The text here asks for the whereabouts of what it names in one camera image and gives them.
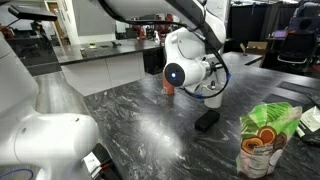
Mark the orange cup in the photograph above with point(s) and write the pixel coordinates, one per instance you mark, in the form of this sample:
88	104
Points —
168	89

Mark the cardboard box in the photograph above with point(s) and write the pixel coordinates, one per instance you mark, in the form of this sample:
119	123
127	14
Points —
254	47

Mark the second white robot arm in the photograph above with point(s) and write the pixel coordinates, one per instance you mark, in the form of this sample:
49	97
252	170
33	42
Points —
57	143

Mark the black rectangular block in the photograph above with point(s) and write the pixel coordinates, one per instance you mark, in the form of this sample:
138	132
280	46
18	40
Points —
206	121

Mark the black office chair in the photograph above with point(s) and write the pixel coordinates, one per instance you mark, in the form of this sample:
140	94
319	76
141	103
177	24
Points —
295	54

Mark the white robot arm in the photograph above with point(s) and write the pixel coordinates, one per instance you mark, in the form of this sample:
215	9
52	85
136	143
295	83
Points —
192	50

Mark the white counter cabinet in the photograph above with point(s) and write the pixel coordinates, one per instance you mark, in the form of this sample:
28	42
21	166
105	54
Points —
110	64

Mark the green snack bag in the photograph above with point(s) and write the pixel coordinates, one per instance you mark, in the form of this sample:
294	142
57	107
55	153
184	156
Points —
265	132

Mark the white paper packet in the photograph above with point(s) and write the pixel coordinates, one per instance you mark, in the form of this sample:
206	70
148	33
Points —
310	121

